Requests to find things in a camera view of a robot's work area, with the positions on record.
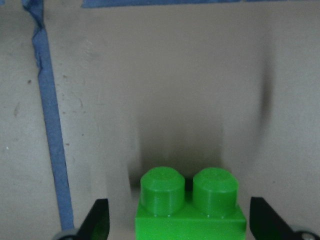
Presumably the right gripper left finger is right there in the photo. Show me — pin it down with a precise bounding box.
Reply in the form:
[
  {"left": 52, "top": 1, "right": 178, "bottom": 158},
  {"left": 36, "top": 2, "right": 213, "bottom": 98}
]
[{"left": 76, "top": 198, "right": 110, "bottom": 240}]

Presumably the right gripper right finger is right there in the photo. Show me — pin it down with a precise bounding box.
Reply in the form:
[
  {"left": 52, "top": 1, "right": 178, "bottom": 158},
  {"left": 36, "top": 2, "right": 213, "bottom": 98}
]
[{"left": 249, "top": 197, "right": 295, "bottom": 240}]

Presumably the green toy block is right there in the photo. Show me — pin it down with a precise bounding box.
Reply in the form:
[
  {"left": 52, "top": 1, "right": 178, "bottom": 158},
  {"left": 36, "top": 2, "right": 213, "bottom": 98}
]
[{"left": 135, "top": 166, "right": 247, "bottom": 240}]

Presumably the brown paper table cover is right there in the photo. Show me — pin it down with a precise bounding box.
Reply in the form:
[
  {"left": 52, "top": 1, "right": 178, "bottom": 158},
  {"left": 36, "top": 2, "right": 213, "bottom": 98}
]
[{"left": 0, "top": 0, "right": 320, "bottom": 240}]

